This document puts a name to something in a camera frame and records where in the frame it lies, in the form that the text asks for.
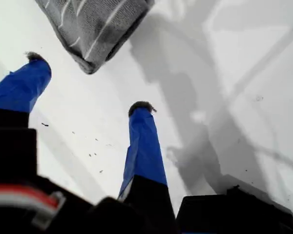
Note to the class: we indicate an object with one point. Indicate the grey striped towel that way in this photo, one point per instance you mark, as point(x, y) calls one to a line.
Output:
point(95, 29)

